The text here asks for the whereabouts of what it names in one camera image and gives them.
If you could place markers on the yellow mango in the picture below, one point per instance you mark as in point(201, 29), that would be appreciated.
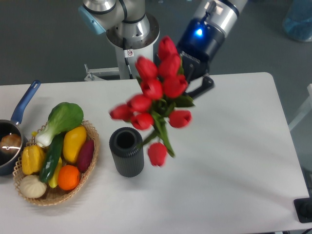
point(73, 142)

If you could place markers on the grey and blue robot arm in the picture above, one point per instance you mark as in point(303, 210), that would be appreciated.
point(101, 15)

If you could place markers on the orange fruit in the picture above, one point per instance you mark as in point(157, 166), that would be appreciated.
point(68, 177)

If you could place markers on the blue saucepan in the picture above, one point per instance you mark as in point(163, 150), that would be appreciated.
point(11, 126)

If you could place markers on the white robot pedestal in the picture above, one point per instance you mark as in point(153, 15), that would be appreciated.
point(131, 41)

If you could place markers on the dark grey ribbed vase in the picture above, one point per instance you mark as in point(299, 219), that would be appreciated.
point(127, 152)

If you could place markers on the red tulip bouquet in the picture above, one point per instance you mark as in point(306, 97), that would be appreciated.
point(162, 101)

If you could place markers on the green bok choy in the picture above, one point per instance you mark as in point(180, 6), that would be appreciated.
point(64, 117)

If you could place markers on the purple sweet potato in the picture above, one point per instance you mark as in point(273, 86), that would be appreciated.
point(85, 155)

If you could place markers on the woven wicker basket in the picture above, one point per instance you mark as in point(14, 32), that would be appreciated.
point(56, 195)

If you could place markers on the blue translucent container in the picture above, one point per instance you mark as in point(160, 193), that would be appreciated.
point(297, 23)

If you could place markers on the white steamed bun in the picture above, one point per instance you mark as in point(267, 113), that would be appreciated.
point(32, 187)

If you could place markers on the green cucumber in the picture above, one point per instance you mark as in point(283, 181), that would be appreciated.
point(53, 155)

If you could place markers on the brown bread roll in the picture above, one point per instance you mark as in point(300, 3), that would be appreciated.
point(10, 144)

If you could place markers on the yellow bell pepper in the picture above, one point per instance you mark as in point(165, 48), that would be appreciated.
point(32, 159)

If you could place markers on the white furniture frame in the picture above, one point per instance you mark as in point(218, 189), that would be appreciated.
point(303, 110)

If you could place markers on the black device at edge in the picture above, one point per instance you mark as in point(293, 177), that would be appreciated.
point(303, 207)

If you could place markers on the yellow banana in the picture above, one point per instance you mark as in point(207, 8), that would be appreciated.
point(53, 181)

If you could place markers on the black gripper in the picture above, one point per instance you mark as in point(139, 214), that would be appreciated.
point(198, 46)

